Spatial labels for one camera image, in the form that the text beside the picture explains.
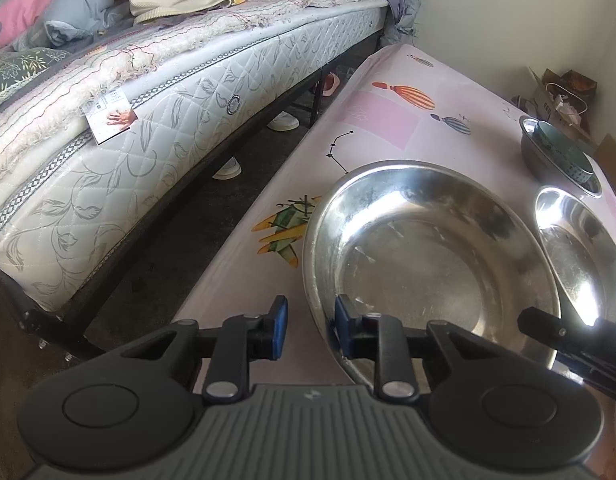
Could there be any teal ceramic bowl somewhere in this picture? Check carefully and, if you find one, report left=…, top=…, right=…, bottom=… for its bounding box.
left=533, top=120, right=596, bottom=186

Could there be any long cardboard box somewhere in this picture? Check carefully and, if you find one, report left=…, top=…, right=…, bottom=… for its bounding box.
left=595, top=132, right=616, bottom=173

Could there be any pale lace bed sheet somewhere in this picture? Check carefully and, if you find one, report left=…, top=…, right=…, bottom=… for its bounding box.
left=0, top=0, right=389, bottom=188

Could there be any large deep steel bowl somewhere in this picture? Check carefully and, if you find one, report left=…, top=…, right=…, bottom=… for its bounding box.
left=534, top=185, right=616, bottom=328

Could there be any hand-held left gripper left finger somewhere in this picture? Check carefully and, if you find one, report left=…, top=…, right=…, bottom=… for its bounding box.
left=120, top=295, right=290, bottom=403

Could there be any black metal bed frame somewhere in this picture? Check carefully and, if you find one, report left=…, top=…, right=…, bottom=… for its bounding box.
left=18, top=50, right=384, bottom=356

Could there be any brown paper bag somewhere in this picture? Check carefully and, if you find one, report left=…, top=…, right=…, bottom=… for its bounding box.
left=558, top=70, right=599, bottom=106

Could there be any small steel bowl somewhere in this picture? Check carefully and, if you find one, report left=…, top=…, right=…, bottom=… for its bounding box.
left=519, top=115, right=603, bottom=197

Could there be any white sneaker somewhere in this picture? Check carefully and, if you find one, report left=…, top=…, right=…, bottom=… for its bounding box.
left=213, top=156, right=241, bottom=181
left=268, top=110, right=299, bottom=132

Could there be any open cardboard box with clutter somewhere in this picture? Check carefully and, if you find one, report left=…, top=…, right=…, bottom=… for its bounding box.
left=528, top=67, right=596, bottom=136

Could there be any pink and grey blanket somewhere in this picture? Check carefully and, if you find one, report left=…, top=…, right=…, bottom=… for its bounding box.
left=0, top=0, right=309, bottom=56

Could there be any white quilted mattress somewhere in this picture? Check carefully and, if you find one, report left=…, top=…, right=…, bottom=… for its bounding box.
left=0, top=0, right=391, bottom=313

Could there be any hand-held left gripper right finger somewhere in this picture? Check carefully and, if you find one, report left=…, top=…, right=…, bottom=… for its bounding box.
left=334, top=294, right=529, bottom=403

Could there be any shallow steel bowl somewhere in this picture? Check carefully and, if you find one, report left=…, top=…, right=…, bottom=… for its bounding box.
left=302, top=160, right=561, bottom=391

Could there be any mattress label tag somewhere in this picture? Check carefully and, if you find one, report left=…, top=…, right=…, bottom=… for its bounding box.
left=85, top=87, right=140, bottom=145

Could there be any pink printed tablecloth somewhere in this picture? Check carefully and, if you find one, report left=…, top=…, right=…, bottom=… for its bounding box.
left=170, top=44, right=616, bottom=391

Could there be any purple grey garment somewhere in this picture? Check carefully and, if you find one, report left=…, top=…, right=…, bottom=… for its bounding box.
left=313, top=0, right=421, bottom=43

